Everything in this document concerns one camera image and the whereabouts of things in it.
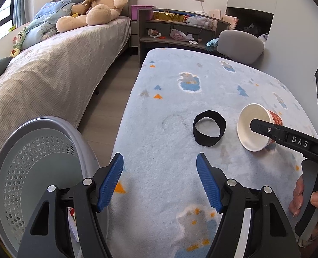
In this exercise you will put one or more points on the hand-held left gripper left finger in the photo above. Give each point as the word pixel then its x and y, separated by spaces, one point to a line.
pixel 110 182

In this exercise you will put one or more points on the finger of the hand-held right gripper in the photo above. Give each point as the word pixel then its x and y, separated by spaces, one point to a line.
pixel 296 141

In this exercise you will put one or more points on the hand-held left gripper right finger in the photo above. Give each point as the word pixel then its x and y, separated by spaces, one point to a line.
pixel 208 182

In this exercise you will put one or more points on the black elastic band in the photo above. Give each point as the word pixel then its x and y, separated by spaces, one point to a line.
pixel 210 142

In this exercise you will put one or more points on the red printed paper cup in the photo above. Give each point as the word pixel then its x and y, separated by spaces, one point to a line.
pixel 246 137

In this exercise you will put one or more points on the grey perforated waste basket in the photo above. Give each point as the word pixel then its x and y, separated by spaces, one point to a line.
pixel 35 150

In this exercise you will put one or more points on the grey chair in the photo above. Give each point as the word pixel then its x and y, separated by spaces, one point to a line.
pixel 239 45

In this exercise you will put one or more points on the pink paper box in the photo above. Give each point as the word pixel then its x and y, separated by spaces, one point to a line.
pixel 233 22
pixel 214 14

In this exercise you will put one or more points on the blue cloth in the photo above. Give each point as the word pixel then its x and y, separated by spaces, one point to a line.
pixel 212 45

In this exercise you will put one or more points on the bed with grey cover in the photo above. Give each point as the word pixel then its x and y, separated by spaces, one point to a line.
pixel 40 67

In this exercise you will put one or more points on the grey nightstand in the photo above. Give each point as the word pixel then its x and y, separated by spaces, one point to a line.
pixel 134 37

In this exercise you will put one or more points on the grey shelf unit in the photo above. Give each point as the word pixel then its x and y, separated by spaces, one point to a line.
pixel 159 43

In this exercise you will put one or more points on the white plastic bag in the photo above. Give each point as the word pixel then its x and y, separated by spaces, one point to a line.
pixel 200 21

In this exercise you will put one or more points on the pink plastic bag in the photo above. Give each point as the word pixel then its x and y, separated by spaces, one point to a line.
pixel 179 35

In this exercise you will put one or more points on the small red white cup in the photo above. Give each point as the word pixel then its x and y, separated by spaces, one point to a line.
pixel 154 33

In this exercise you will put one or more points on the small green plush doll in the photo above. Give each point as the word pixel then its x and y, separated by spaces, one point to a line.
pixel 19 39

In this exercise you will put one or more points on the gold packets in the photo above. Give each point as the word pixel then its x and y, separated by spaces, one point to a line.
pixel 169 16

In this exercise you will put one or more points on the blue quilt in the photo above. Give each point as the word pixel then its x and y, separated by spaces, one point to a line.
pixel 43 24

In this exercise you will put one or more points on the pink plastic box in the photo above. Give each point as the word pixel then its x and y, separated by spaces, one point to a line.
pixel 143 12

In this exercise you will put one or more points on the beige teddy bear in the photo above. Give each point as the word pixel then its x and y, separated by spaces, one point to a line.
pixel 102 8

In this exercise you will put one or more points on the grey curtain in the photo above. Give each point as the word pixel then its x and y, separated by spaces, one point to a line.
pixel 23 5

